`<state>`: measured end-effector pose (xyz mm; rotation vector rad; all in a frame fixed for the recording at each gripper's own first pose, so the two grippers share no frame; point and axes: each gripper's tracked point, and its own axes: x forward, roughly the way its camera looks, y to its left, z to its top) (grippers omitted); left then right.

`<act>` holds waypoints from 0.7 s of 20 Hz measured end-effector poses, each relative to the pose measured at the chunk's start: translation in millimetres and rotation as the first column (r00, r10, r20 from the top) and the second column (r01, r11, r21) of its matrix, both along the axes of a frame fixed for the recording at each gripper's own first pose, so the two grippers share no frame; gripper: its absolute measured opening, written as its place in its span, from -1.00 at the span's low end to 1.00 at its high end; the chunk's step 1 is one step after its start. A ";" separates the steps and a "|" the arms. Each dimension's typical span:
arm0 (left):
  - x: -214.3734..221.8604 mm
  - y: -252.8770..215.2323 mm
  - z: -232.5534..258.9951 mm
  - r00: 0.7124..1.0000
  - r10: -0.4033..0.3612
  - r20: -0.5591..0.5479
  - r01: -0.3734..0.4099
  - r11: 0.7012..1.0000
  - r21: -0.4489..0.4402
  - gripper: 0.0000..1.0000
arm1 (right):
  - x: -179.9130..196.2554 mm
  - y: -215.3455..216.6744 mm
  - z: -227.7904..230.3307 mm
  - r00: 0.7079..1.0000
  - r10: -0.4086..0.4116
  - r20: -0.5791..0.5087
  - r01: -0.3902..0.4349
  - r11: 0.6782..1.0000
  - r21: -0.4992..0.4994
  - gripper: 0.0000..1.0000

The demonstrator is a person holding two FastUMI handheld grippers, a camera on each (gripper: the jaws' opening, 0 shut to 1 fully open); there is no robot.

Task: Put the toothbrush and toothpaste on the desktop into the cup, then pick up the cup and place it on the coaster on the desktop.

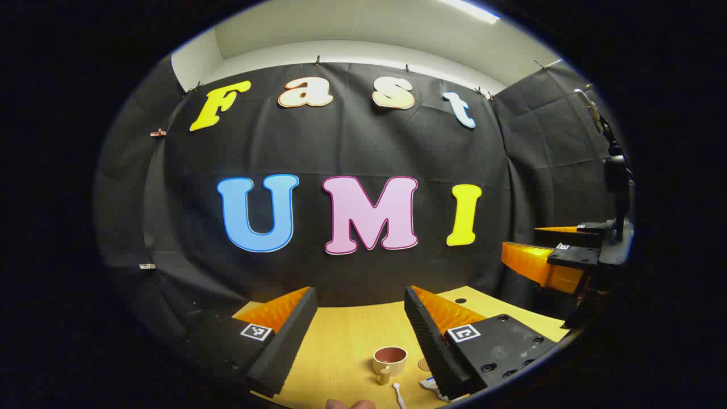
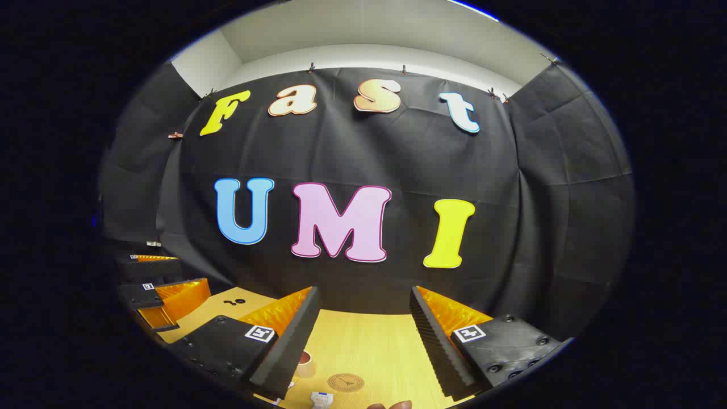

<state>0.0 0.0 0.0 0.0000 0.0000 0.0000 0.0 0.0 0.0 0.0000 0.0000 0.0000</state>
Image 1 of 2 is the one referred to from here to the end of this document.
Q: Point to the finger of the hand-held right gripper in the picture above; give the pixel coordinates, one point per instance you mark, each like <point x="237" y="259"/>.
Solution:
<point x="534" y="264"/>
<point x="590" y="234"/>

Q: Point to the white toothbrush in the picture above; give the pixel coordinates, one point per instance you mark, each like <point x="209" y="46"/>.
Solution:
<point x="396" y="387"/>

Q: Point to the wooden desktop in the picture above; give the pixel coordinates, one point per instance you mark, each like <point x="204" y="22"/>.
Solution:
<point x="346" y="341"/>

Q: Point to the copper clamp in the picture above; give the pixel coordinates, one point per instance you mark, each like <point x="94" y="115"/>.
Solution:
<point x="158" y="132"/>

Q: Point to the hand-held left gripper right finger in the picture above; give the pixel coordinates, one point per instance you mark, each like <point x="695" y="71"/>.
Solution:
<point x="426" y="341"/>

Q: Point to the white toothpaste tube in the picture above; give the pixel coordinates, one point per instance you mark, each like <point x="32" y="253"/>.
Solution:
<point x="430" y="384"/>

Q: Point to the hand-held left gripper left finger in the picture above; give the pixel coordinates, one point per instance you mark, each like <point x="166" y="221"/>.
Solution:
<point x="289" y="346"/>

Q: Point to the round wooden coaster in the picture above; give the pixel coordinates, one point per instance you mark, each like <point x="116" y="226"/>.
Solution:
<point x="423" y="364"/>

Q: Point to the black backdrop cloth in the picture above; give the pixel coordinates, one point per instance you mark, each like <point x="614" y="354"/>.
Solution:
<point x="318" y="147"/>

